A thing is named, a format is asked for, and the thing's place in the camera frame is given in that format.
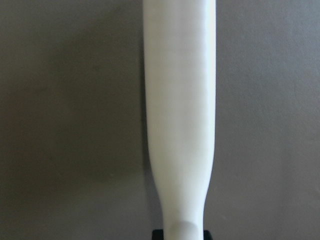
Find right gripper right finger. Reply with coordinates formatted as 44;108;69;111
203;230;213;240

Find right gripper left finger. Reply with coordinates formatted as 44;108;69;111
151;229;163;240

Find beige hand brush black bristles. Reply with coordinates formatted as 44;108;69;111
143;0;216;240

